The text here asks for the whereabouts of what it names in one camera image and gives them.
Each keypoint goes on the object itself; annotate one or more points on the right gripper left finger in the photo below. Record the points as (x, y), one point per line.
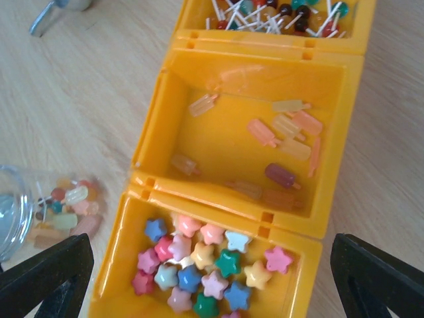
(54, 281)

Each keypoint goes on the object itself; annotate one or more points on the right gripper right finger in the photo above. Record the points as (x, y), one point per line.
(373, 283)

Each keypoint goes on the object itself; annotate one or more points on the clear glass jar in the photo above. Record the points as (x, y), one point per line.
(40, 209)

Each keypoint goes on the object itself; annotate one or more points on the yellow bin with star candies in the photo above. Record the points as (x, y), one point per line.
(170, 257)

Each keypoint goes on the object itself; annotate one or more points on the yellow bin with popsicle candies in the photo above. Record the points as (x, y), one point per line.
(195, 137)

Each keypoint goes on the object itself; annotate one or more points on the metal candy scoop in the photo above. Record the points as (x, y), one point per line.
(42, 21)

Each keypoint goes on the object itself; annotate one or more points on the yellow bin with lollipops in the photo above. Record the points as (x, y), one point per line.
(329, 26)

